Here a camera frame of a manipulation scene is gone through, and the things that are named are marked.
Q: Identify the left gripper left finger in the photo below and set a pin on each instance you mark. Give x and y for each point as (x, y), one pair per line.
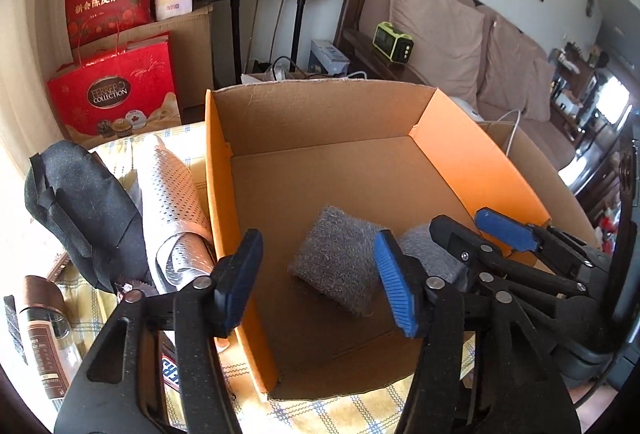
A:
(209, 308)

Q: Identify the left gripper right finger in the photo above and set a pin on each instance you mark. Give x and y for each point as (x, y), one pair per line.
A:
(429, 309)

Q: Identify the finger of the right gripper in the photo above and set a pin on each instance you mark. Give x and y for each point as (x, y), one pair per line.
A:
(479, 254)
(557, 249)

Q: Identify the grey knitted sock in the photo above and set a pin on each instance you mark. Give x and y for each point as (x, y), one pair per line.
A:
(417, 242)
(337, 260)

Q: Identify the brown open cardboard box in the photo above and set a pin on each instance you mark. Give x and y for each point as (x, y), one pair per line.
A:
(565, 212)

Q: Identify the Snickers chocolate bar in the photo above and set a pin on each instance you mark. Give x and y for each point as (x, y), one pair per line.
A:
(170, 371)

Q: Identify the white round appliance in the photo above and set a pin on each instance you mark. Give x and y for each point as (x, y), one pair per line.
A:
(468, 109)

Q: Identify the brown lidded glass jar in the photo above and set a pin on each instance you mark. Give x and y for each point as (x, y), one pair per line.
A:
(47, 336)

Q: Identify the black cloth bag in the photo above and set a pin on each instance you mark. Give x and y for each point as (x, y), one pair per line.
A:
(72, 194)

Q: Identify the middle beige cushion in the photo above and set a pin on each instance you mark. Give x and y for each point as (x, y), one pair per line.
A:
(510, 66)

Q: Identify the large beige cushion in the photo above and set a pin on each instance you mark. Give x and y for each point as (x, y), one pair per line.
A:
(448, 43)

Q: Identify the green portable radio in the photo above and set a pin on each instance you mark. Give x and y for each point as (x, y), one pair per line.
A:
(394, 45)

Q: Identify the red Ferrero gift bag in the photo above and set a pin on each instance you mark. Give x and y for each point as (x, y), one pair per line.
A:
(116, 94)

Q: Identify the brown sofa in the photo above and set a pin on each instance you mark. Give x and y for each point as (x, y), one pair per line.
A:
(354, 34)

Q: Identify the grey white box device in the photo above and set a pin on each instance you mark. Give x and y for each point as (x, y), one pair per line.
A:
(325, 58)

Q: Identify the large brown carton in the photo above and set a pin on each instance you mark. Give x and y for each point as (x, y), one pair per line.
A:
(191, 52)

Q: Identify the cream curtain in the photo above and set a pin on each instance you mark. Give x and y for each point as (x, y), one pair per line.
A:
(34, 43)

